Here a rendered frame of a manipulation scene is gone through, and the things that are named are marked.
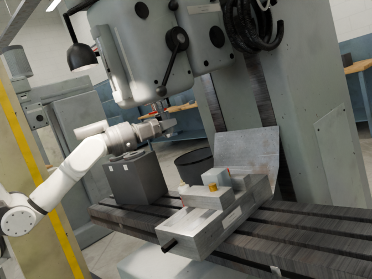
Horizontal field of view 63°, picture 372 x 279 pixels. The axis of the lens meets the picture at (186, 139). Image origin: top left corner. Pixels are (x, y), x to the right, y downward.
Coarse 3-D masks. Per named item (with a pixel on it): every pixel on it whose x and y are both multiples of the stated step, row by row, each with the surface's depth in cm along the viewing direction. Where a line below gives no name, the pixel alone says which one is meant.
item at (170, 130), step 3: (168, 114) 95; (159, 117) 94; (162, 117) 94; (165, 117) 94; (168, 117) 95; (159, 120) 94; (168, 129) 95; (171, 129) 95; (162, 132) 95; (165, 132) 95; (168, 132) 95; (171, 132) 95; (162, 135) 96
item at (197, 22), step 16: (176, 0) 89; (192, 0) 91; (208, 0) 96; (176, 16) 91; (192, 16) 91; (208, 16) 96; (192, 32) 91; (208, 32) 95; (224, 32) 100; (192, 48) 91; (208, 48) 95; (224, 48) 100; (192, 64) 93; (208, 64) 94; (224, 64) 99
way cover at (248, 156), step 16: (256, 128) 118; (272, 128) 112; (224, 144) 129; (240, 144) 123; (256, 144) 117; (272, 144) 111; (224, 160) 128; (240, 160) 122; (256, 160) 116; (272, 160) 111; (272, 176) 108; (272, 192) 106
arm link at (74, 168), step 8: (80, 144) 83; (88, 144) 84; (96, 144) 84; (104, 144) 85; (72, 152) 83; (80, 152) 83; (88, 152) 84; (96, 152) 84; (72, 160) 82; (80, 160) 83; (88, 160) 83; (96, 160) 84; (64, 168) 83; (72, 168) 82; (80, 168) 83; (88, 168) 83; (72, 176) 84; (80, 176) 84
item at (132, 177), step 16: (112, 160) 127; (128, 160) 120; (144, 160) 120; (112, 176) 128; (128, 176) 121; (144, 176) 119; (160, 176) 125; (112, 192) 133; (128, 192) 125; (144, 192) 118; (160, 192) 124
